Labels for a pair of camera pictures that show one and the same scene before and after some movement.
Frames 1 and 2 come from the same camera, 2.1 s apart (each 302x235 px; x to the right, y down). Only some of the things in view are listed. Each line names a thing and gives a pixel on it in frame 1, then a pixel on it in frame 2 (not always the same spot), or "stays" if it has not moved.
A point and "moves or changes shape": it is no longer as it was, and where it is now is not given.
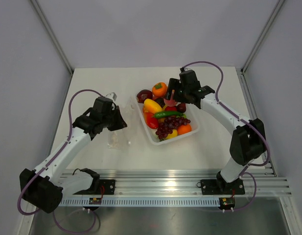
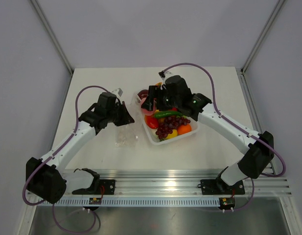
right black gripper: [174, 84] to [154, 92]
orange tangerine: [183, 129] stays
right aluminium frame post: [262, 35] stays
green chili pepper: [167, 114] stays
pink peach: [171, 103] moves or changes shape
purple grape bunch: [169, 124] stays
